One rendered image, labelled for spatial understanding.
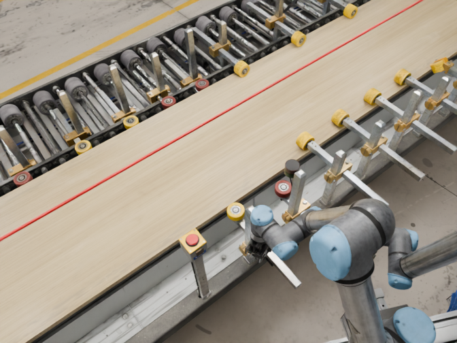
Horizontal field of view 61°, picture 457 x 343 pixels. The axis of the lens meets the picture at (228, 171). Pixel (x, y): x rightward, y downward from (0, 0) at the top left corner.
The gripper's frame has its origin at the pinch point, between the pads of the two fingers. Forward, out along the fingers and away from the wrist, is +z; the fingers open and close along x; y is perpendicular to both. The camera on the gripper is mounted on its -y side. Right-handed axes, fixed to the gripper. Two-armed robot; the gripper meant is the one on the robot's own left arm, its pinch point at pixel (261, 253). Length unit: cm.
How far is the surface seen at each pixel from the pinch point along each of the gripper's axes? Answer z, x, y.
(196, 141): 2, -58, -38
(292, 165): -25.2, -2.6, -28.9
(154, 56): -20, -100, -62
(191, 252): -29.5, -14.2, 24.3
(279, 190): 1.3, -8.3, -32.4
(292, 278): 6.7, 15.0, 0.6
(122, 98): -4, -108, -40
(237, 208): 1.0, -19.9, -13.8
